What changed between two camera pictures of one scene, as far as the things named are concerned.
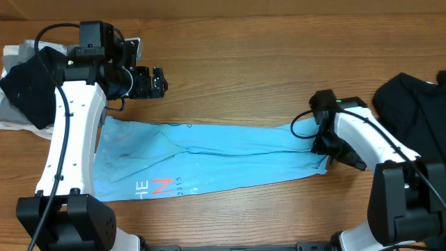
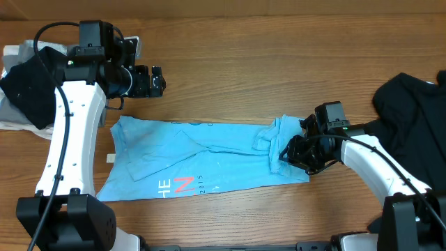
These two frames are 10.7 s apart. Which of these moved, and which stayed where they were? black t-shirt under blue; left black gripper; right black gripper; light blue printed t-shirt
Moved: right black gripper
Stayed: black t-shirt under blue; left black gripper; light blue printed t-shirt
